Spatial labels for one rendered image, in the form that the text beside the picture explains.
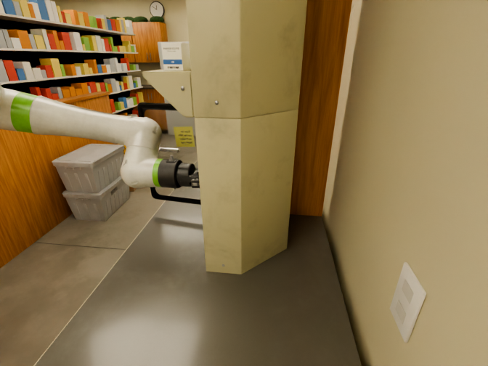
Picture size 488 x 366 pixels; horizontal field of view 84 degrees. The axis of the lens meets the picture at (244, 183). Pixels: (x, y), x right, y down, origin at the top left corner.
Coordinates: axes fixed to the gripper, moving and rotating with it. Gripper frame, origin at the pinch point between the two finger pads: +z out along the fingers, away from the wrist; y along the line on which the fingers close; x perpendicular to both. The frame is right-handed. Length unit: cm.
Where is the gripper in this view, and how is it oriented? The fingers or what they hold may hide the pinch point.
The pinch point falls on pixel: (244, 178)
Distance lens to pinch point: 84.3
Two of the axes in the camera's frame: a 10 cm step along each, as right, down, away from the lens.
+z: 9.9, 0.6, -1.2
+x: -0.1, 9.0, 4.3
